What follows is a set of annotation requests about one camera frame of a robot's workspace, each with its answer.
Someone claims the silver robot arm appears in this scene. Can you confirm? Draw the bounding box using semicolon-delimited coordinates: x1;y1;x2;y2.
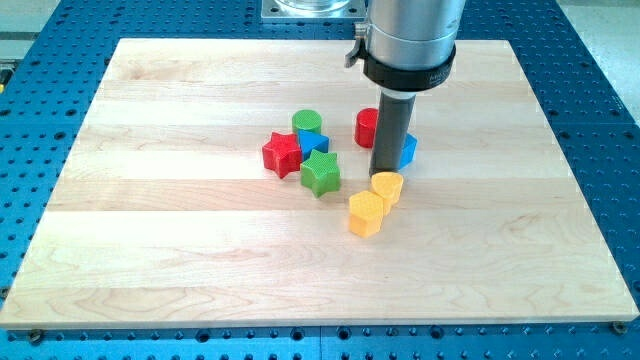
345;0;465;92

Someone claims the green star block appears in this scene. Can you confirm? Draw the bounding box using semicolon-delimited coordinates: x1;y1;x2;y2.
300;149;341;198

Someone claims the red star block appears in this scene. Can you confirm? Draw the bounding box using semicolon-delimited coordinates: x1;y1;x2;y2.
262;132;302;178

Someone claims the blue triangle block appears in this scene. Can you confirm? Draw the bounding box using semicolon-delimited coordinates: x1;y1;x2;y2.
297;130;329;161

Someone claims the yellow hexagon block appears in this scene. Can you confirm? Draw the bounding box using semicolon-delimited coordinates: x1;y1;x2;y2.
349;191;384;238

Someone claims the green cylinder block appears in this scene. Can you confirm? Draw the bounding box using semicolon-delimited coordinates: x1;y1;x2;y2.
291;109;322;134

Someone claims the yellow heart block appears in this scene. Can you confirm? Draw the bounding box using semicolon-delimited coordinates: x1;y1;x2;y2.
371;172;404;215

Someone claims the red cylinder block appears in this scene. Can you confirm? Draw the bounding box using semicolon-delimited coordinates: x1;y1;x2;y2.
354;108;379;148

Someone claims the blue cube block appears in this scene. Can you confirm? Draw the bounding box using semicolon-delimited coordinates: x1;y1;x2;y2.
399;133;418;169

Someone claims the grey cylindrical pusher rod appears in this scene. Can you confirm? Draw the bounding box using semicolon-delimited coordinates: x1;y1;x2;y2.
369;88;416;176

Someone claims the light wooden board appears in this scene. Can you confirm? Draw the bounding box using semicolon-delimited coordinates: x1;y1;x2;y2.
1;39;638;329

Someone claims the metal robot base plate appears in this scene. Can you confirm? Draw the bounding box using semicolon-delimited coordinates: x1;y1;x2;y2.
260;0;367;22

